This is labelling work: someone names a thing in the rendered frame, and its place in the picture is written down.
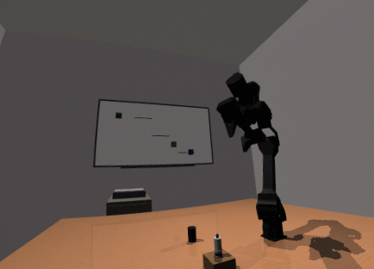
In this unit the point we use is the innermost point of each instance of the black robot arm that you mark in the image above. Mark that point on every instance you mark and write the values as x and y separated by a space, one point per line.
268 206

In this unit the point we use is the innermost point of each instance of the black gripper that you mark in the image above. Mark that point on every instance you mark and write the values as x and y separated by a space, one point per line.
231 112

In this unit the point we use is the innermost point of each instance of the white marker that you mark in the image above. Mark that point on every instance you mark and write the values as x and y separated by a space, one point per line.
218 249

